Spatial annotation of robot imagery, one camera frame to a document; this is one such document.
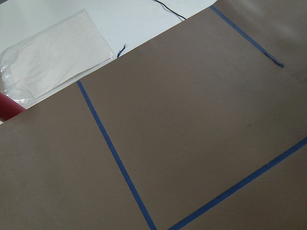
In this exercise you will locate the red cylinder tube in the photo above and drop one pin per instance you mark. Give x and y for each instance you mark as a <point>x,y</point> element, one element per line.
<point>9,108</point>

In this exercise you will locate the clear plastic bag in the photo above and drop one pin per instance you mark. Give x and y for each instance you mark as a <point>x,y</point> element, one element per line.
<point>51,59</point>

